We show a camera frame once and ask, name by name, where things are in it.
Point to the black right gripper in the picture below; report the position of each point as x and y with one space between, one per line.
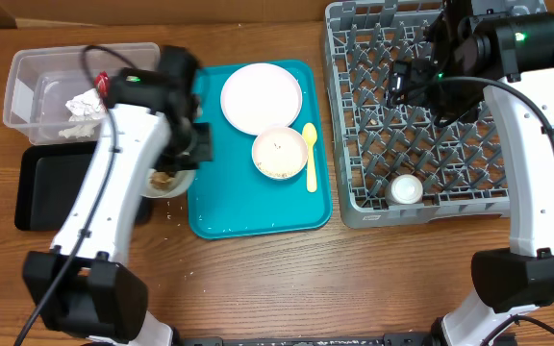
413 73

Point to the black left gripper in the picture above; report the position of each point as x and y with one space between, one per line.
202 152

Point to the brown food scrap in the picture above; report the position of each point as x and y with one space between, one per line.
161 180

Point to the white bowl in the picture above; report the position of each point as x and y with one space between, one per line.
171 185

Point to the white rice pile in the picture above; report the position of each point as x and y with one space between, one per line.
279 170

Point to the pink bowl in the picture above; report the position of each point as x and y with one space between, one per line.
280 144

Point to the cream plastic cup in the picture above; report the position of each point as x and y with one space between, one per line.
404 190

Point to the white napkin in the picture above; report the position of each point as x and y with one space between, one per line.
83 107

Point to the red snack wrapper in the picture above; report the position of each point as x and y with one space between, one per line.
102 84

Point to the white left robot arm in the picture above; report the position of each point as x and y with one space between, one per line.
81 286

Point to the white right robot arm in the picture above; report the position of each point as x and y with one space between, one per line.
486 53

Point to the grey dishwasher rack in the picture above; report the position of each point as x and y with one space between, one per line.
460 165

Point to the teal serving tray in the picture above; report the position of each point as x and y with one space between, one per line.
229 196

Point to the pink plate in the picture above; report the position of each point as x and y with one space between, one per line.
260 96

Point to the yellow plastic spoon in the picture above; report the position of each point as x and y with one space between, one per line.
309 134

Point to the black tray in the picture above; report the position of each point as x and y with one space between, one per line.
49 181

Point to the clear plastic bin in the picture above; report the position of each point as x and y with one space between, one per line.
40 82

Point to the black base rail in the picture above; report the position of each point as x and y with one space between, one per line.
398 339

